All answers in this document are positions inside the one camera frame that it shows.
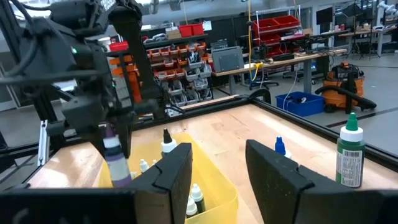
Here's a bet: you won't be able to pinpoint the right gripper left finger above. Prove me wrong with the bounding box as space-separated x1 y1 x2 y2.
126 142 193 224

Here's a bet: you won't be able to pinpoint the large blue food coloring bottle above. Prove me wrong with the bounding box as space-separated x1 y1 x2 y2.
274 136 293 159

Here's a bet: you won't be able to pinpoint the wooden top workbench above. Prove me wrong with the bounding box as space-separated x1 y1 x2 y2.
213 48 348 94

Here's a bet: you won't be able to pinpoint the black wall monitor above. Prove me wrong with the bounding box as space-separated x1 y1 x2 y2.
316 6 333 26

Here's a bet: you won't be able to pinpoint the small blue food coloring bottle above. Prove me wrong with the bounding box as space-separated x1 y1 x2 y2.
190 183 206 214

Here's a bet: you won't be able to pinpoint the yellow translucent plastic bin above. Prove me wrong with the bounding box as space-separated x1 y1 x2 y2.
98 132 239 224

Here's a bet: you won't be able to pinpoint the yellow hanging cord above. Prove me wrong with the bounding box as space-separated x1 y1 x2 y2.
247 0 265 82

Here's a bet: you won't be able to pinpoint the red storage bins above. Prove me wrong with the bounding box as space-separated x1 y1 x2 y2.
178 23 205 38

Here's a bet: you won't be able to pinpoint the orange shop vacuum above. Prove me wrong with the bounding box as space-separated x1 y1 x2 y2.
314 61 377 114

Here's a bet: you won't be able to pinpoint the grey metal box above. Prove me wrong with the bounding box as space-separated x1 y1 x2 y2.
211 45 245 73

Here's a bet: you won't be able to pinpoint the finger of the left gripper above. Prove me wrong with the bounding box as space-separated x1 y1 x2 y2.
119 119 133 159
79 130 106 158

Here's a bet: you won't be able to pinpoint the blue plastic storage bin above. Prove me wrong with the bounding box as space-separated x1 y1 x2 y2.
275 91 326 118

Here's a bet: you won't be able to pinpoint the large green food coloring bottle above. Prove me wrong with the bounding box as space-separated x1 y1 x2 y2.
335 112 366 189

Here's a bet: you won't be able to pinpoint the large black food coloring bottle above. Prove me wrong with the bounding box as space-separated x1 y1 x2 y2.
160 128 178 155

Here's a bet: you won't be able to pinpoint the wire shelf with red bins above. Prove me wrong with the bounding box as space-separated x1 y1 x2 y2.
253 4 304 58

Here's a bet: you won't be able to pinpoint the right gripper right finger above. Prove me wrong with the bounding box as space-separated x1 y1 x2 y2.
244 139 374 224

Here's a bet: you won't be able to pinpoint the small yellow food coloring bottle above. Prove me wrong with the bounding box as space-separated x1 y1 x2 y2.
185 195 199 218

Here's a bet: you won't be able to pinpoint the large purple food coloring bottle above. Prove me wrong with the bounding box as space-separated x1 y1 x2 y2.
102 124 133 189

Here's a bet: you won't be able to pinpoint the red parts bin rack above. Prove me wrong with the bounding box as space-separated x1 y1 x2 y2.
108 40 215 106

